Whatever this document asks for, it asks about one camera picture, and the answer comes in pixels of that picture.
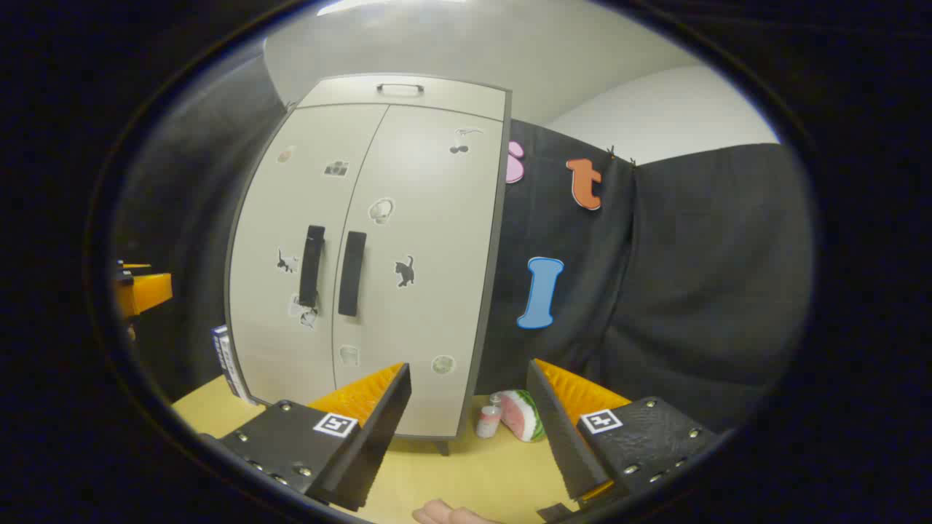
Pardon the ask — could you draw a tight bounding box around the white cabinet door camera sticker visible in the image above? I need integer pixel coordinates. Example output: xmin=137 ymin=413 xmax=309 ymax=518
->
xmin=226 ymin=103 xmax=390 ymax=407

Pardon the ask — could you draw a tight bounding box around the white cabinet door black-cat sticker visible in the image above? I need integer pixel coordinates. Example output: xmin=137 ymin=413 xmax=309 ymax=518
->
xmin=331 ymin=106 xmax=505 ymax=439

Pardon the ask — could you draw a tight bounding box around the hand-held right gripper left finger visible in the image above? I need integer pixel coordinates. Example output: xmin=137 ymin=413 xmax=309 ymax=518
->
xmin=198 ymin=362 xmax=413 ymax=512

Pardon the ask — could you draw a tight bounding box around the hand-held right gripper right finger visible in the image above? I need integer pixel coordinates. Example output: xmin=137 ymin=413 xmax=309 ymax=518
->
xmin=526 ymin=358 xmax=722 ymax=510

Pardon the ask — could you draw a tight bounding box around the blue and white book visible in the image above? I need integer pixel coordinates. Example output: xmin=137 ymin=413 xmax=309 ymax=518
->
xmin=211 ymin=325 xmax=252 ymax=405

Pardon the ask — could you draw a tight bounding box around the small white bottle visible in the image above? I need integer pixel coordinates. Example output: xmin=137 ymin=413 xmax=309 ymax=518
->
xmin=476 ymin=395 xmax=503 ymax=439

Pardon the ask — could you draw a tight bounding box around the cabinet drawer with black handle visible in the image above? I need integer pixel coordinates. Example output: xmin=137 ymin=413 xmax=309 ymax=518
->
xmin=297 ymin=74 xmax=508 ymax=122

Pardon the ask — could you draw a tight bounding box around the toy watermelon slice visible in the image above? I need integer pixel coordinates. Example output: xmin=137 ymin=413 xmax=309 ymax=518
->
xmin=499 ymin=389 xmax=547 ymax=443

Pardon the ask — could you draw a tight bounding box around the white double-door shoe cabinet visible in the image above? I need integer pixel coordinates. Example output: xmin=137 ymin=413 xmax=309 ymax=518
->
xmin=224 ymin=73 xmax=513 ymax=457

